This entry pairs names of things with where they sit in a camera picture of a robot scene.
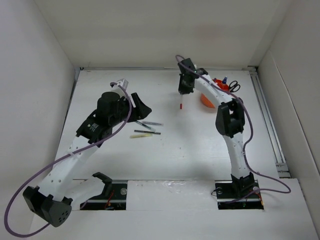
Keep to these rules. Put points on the yellow highlighter pen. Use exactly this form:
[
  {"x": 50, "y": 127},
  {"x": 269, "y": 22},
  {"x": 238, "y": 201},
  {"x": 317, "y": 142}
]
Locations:
[{"x": 144, "y": 135}]

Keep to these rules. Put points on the back aluminium rail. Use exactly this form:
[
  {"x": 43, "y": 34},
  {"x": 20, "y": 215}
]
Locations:
[{"x": 150, "y": 67}]

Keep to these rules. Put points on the grey purple pen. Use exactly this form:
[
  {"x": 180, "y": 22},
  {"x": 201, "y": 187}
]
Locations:
[{"x": 153, "y": 123}]

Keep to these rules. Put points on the orange round organizer container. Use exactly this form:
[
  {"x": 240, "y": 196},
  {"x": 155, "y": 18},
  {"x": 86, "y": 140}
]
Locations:
[{"x": 212, "y": 92}]

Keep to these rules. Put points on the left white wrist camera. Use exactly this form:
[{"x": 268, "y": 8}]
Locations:
[{"x": 116, "y": 87}]

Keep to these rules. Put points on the black handled scissors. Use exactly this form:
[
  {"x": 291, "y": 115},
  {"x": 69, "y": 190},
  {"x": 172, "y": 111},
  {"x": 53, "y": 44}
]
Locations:
[{"x": 234, "y": 86}]

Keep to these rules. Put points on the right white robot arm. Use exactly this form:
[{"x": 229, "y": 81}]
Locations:
[{"x": 229, "y": 122}]

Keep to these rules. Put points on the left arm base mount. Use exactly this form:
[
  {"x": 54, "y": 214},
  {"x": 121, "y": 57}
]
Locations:
[{"x": 112, "y": 198}]

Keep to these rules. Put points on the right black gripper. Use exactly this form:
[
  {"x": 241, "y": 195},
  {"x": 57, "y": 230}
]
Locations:
[{"x": 182, "y": 88}]

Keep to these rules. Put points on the right aluminium rail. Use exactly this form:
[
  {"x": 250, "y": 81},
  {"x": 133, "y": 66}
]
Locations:
[{"x": 280, "y": 162}]

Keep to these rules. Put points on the white marker red cap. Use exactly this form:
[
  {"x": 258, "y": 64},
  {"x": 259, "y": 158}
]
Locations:
[{"x": 181, "y": 104}]

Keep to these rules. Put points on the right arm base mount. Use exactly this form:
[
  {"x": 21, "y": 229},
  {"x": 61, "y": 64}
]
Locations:
[{"x": 228, "y": 199}]

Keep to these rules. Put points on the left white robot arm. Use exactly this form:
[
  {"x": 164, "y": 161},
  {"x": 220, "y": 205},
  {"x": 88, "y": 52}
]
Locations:
[{"x": 53, "y": 199}]

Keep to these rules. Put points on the green black pen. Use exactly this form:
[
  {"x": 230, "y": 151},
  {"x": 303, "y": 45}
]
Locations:
[{"x": 143, "y": 125}]

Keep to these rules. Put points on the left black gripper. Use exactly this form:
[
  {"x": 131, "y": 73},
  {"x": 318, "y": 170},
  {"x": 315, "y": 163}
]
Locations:
[{"x": 142, "y": 110}]

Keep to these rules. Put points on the black slim pen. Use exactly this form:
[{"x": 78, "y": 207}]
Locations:
[{"x": 147, "y": 132}]

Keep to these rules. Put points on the aluminium rail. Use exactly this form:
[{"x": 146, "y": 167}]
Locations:
[
  {"x": 280, "y": 162},
  {"x": 150, "y": 67}
]

